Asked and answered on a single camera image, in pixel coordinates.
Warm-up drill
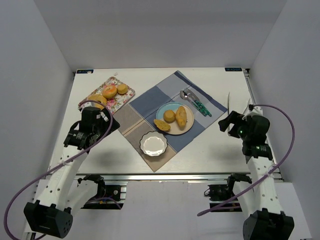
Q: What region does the long twisted bread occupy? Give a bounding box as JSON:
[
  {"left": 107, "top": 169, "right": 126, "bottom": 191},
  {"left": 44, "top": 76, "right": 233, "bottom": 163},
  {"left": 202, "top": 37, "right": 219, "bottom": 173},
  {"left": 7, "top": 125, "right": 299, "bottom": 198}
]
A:
[{"left": 175, "top": 106, "right": 187, "bottom": 129}]

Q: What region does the dark brown muffin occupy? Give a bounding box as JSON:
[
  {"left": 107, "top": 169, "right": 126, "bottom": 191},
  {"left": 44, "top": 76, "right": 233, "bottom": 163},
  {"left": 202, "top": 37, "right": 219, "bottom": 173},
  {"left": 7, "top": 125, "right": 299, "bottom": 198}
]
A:
[{"left": 153, "top": 119, "right": 171, "bottom": 132}]

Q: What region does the round golden bun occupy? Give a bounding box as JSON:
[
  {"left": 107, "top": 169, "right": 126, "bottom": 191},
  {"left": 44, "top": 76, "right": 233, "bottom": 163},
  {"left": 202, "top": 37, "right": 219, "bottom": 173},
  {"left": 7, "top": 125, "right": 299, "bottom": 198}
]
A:
[{"left": 163, "top": 109, "right": 176, "bottom": 123}]

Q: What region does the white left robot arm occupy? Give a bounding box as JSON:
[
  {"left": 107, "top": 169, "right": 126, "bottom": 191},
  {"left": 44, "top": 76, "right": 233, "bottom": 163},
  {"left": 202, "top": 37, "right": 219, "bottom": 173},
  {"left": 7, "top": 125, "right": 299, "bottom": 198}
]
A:
[{"left": 23, "top": 106, "right": 120, "bottom": 239}]

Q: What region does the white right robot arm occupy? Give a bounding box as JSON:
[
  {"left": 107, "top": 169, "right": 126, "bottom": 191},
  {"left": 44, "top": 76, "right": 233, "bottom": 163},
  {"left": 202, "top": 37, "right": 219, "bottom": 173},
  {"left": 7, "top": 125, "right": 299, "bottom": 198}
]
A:
[{"left": 218, "top": 104, "right": 295, "bottom": 240}]

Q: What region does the plain glazed donut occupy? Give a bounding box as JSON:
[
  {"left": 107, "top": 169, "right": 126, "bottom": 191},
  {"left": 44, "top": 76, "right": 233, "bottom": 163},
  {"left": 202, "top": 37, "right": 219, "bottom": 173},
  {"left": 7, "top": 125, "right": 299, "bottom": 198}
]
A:
[{"left": 86, "top": 94, "right": 107, "bottom": 110}]

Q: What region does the pink frosted donut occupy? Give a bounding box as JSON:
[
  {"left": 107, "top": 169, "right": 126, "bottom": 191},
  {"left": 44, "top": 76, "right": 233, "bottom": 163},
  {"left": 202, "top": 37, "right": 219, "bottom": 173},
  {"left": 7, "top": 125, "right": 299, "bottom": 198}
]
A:
[{"left": 102, "top": 85, "right": 118, "bottom": 99}]

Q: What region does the floral serving tray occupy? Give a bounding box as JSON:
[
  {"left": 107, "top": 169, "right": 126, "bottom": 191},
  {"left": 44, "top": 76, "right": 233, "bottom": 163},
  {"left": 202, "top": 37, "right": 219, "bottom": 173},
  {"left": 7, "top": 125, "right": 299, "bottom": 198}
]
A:
[{"left": 78, "top": 76, "right": 136, "bottom": 114}]

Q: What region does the round bun on tray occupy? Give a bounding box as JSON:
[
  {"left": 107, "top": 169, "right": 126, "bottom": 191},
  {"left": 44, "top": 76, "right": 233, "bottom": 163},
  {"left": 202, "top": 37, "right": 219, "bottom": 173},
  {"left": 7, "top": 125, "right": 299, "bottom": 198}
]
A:
[{"left": 117, "top": 83, "right": 129, "bottom": 95}]

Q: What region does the blue label right corner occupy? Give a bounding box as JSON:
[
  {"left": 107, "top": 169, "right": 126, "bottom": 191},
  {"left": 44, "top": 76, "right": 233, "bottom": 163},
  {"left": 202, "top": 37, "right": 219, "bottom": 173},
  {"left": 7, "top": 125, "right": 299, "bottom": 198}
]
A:
[{"left": 224, "top": 67, "right": 243, "bottom": 72}]

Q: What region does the blue label corner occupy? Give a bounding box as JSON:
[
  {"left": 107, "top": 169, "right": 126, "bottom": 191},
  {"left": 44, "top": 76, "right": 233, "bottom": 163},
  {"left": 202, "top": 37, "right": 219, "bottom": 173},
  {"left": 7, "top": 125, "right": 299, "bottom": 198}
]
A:
[
  {"left": 76, "top": 69, "right": 94, "bottom": 74},
  {"left": 224, "top": 67, "right": 243, "bottom": 72}
]

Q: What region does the blue label left corner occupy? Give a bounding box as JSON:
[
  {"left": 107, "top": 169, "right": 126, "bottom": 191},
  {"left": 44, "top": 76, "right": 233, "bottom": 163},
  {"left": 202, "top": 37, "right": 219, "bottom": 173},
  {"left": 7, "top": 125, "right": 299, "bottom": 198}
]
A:
[{"left": 76, "top": 69, "right": 94, "bottom": 74}]

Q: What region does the patchwork blue grey placemat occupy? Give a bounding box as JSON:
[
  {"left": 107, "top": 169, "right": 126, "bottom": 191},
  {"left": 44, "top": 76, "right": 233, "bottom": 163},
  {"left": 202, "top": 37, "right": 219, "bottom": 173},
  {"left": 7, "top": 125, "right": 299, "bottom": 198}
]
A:
[{"left": 114, "top": 70, "right": 227, "bottom": 172}]

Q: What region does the white scalloped bowl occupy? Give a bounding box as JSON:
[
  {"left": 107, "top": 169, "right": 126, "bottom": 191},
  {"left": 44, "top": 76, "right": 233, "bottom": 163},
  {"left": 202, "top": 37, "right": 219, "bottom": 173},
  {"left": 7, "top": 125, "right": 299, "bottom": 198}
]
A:
[{"left": 139, "top": 131, "right": 168, "bottom": 157}]

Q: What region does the blue and cream plate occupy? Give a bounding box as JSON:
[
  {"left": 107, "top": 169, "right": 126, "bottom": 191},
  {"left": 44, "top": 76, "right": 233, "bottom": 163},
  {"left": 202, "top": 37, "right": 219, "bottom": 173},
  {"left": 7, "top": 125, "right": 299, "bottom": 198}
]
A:
[{"left": 155, "top": 102, "right": 195, "bottom": 135}]

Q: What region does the metal fork green handle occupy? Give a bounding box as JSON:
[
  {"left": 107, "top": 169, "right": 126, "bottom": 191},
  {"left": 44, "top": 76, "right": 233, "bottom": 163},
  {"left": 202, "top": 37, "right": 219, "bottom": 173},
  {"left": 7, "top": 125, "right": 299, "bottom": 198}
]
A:
[{"left": 184, "top": 88, "right": 212, "bottom": 117}]

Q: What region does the metal spoon green handle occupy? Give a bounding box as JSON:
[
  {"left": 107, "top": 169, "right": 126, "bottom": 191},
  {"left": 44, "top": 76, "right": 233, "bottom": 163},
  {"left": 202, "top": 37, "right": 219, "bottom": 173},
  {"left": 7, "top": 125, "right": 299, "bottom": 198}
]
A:
[{"left": 180, "top": 90, "right": 207, "bottom": 117}]

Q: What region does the aluminium table front rail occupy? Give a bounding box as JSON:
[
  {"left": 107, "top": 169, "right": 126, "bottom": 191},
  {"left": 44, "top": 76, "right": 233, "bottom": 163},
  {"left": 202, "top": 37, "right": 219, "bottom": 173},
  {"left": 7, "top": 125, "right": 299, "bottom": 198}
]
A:
[{"left": 46, "top": 171, "right": 283, "bottom": 183}]

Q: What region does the aluminium table rail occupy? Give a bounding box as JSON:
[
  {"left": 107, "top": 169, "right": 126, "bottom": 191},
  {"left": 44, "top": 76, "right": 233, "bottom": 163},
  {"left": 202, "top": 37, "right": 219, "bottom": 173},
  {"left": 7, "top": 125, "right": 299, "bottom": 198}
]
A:
[
  {"left": 243, "top": 68, "right": 278, "bottom": 170},
  {"left": 46, "top": 171, "right": 283, "bottom": 183}
]

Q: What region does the aluminium table right rail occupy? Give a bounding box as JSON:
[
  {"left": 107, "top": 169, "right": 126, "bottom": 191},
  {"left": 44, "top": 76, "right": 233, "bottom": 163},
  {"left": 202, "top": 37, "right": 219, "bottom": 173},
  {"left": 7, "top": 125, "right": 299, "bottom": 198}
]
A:
[{"left": 243, "top": 68, "right": 278, "bottom": 170}]

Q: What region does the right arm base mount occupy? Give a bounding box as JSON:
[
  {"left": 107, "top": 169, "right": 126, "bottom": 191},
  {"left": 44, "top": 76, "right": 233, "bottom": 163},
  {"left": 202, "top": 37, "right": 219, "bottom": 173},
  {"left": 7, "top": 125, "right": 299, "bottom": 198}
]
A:
[{"left": 203, "top": 173, "right": 252, "bottom": 212}]

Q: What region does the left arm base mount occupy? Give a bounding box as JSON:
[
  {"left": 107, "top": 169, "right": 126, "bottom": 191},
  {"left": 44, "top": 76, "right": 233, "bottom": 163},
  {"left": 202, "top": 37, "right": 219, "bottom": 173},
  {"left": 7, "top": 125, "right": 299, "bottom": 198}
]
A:
[{"left": 77, "top": 174, "right": 124, "bottom": 210}]

